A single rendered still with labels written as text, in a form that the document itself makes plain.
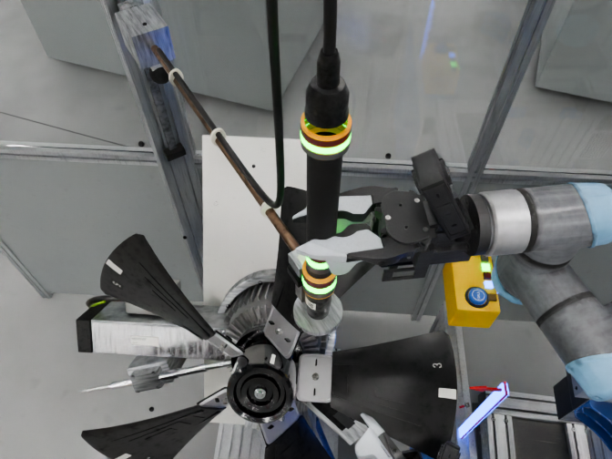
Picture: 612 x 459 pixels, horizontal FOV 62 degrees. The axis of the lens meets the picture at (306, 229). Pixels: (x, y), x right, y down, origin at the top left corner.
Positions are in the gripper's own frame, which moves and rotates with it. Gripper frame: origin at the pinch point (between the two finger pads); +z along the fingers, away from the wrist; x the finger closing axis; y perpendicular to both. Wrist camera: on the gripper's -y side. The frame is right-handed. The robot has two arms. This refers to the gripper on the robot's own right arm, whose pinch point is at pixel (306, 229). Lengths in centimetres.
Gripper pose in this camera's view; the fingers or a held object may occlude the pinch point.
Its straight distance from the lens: 55.6
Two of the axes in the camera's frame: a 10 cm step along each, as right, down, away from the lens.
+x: -1.1, -8.1, 5.7
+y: 0.1, 5.8, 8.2
